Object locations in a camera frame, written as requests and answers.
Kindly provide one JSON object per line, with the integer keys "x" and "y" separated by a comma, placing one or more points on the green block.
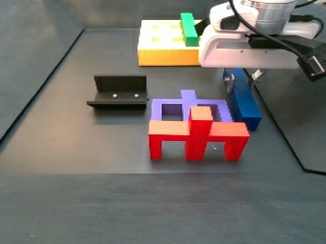
{"x": 189, "y": 31}

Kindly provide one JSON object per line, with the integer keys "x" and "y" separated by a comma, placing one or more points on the red three-legged piece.
{"x": 196, "y": 132}

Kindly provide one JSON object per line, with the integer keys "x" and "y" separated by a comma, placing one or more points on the yellow slotted board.
{"x": 161, "y": 45}

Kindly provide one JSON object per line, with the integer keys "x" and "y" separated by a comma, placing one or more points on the blue long block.
{"x": 244, "y": 105}

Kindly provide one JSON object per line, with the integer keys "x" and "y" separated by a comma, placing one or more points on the purple frame piece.
{"x": 178, "y": 106}

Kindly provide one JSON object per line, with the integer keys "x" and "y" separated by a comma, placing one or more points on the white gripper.
{"x": 249, "y": 34}

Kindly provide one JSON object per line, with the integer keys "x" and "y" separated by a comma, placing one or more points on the black angle bracket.
{"x": 122, "y": 91}

